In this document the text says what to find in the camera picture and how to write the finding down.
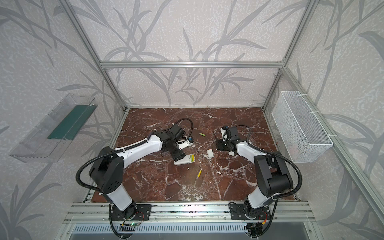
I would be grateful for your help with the clear plastic wall shelf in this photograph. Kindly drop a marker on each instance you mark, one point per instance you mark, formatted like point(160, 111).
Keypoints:
point(49, 140)

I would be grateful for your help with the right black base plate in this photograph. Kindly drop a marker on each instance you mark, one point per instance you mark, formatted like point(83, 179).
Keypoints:
point(245, 212)

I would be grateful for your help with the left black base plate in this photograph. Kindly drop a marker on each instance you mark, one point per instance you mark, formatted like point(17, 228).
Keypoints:
point(135, 212)

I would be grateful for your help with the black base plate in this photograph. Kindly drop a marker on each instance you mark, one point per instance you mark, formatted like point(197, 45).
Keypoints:
point(135, 212)
point(245, 212)

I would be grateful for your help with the white wire mesh basket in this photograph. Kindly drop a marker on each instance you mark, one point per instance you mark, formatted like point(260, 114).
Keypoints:
point(301, 131)

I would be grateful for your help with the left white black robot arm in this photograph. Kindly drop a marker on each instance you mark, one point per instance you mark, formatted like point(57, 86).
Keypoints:
point(105, 173)

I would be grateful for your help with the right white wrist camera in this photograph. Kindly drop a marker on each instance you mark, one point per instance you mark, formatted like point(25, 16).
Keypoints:
point(224, 130)

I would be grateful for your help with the red white remote control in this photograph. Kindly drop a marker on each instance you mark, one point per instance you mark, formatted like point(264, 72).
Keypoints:
point(188, 159)

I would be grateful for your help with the aluminium frame crossbar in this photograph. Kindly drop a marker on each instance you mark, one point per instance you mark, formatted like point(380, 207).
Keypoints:
point(166, 64)

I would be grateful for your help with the aluminium front rail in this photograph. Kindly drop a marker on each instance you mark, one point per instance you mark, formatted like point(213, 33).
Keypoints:
point(191, 212)

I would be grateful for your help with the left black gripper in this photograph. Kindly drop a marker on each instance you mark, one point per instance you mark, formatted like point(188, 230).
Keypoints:
point(179, 154)

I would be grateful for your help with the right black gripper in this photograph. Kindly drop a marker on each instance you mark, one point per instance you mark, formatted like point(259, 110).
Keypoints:
point(222, 145)

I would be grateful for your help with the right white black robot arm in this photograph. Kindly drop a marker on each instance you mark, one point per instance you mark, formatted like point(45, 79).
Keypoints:
point(277, 176)

